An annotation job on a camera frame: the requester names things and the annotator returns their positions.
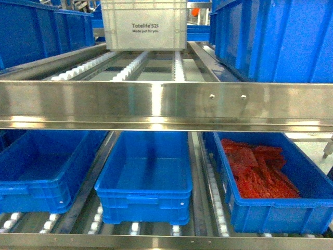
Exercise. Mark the red parts in bin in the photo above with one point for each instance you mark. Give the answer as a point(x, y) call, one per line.
point(257, 170)

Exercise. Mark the blue bin lower middle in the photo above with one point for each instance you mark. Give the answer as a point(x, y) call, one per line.
point(147, 178)

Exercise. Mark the stainless steel flow rack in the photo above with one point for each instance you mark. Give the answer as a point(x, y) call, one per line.
point(222, 101)

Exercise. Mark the grey Totelife crate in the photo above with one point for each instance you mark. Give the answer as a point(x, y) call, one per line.
point(145, 25)

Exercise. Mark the large blue bin upper right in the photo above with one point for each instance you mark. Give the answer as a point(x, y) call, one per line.
point(275, 41)

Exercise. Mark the large blue bin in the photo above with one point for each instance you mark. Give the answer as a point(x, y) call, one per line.
point(31, 31)
point(275, 41)

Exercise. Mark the blue bin lower left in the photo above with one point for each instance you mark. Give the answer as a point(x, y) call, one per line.
point(43, 170)

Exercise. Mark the large blue bin upper left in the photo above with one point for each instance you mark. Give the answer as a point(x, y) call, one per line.
point(31, 31)

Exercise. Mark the blue bin lower right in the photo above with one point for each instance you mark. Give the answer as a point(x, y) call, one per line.
point(309, 214)

